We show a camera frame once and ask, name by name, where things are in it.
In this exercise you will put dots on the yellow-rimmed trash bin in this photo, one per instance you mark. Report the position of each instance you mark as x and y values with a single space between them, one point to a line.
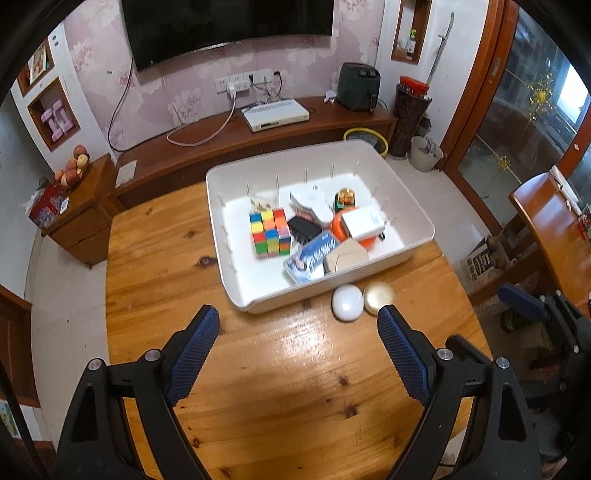
369 138

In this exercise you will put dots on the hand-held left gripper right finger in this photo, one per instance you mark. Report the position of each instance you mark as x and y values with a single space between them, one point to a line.
404 355

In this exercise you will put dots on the grey paper sheet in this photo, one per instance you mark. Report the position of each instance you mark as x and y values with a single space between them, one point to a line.
125 173

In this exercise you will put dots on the green bottle gold cap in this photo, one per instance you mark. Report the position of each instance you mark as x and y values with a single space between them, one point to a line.
345 198

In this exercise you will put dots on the printed cardboard box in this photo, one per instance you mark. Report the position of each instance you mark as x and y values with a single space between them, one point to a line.
482 263

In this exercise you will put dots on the white wall outlets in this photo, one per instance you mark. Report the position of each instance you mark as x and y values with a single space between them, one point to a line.
244 78

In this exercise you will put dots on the red printed box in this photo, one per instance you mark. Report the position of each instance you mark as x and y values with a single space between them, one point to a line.
46 207

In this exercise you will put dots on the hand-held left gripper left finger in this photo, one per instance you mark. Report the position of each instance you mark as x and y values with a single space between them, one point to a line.
194 355

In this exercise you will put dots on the orange round tape measure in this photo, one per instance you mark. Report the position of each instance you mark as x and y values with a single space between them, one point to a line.
337 228

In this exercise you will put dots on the white packet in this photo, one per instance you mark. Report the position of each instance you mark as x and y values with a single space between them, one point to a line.
565 187

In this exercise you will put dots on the small white figurine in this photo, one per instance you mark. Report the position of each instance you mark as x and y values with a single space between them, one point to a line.
330 96

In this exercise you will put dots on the wooden drawer cabinet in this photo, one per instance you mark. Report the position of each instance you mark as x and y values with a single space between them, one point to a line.
78 226

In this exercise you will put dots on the white bucket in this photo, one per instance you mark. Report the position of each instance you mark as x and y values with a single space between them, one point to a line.
422 159

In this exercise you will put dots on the colourful puzzle cube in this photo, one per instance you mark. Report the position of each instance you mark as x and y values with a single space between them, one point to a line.
270 233

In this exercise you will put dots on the small white card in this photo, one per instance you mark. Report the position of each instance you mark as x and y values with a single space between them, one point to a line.
64 205

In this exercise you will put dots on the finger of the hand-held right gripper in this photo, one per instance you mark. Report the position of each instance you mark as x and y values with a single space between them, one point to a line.
466 350
521 302

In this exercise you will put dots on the pink dumbbell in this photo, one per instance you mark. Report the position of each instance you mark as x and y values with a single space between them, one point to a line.
62 129
53 113

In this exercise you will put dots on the dark air fryer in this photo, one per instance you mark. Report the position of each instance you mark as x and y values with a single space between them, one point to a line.
358 87

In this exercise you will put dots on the black television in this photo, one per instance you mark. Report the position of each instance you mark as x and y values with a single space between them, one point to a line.
221 23

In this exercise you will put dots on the white plug adapter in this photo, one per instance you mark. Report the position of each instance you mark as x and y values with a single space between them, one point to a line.
232 90

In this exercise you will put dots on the colourful wall sticker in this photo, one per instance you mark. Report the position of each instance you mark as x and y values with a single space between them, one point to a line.
8 420

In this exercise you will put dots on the black charger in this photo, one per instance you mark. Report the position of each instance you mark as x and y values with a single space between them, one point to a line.
302 228

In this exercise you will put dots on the beige faceted box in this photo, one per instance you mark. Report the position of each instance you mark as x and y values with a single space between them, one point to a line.
346 256

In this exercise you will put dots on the clear plastic box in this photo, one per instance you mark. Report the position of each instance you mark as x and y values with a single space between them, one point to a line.
263 203

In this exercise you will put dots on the small bottle green top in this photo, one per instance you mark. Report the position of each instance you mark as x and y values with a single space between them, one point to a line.
411 41

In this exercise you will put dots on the picture frame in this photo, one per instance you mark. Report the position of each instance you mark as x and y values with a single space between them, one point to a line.
39 64

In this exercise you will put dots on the wooden door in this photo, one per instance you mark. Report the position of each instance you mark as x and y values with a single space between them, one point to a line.
16 350

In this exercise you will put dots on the gold tinsel ornament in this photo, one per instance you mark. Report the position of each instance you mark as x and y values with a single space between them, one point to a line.
540 94

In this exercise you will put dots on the small gold door ornament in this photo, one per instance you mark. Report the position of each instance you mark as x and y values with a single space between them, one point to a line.
504 164

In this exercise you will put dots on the white plastic bin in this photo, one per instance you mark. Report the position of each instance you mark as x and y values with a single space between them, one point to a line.
238 240

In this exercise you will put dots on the long sheathed sword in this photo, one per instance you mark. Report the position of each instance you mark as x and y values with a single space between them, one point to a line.
443 39

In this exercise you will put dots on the tall dark canister red lid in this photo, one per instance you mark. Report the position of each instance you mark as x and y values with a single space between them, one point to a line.
408 120

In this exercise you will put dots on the wooden side table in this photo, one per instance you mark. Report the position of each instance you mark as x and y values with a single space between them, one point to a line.
545 217

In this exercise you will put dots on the white cat-shaped gadget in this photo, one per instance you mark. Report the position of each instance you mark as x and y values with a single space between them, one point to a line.
314 203

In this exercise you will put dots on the white round case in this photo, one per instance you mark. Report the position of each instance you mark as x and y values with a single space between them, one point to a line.
347 302

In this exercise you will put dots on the wooden-framed glass door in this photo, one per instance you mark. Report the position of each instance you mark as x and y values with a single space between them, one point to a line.
517 115

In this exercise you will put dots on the gold round compact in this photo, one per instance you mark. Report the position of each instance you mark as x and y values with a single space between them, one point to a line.
378 297

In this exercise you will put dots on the white set-top box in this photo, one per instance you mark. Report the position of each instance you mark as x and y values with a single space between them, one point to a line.
277 115

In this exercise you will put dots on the white power adapter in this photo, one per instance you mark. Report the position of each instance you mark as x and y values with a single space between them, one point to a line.
362 223

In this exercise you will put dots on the wooden television console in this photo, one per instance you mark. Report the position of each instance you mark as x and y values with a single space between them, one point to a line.
184 157

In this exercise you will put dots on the blue printed box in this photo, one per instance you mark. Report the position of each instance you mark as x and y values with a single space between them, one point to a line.
309 258

